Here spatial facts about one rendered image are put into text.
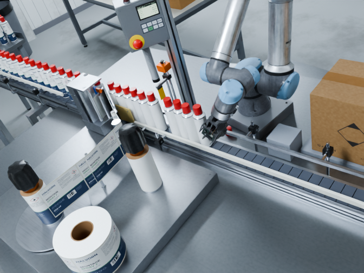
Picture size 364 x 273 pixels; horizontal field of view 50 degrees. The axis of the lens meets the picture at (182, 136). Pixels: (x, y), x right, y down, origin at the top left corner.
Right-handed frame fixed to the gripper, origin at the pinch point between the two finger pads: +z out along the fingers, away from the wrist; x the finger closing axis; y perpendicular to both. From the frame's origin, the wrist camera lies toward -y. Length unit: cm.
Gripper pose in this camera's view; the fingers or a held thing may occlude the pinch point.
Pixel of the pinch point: (211, 137)
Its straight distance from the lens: 159.3
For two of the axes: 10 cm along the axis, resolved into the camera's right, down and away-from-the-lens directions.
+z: -1.7, 5.1, 8.4
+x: 7.7, 6.0, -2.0
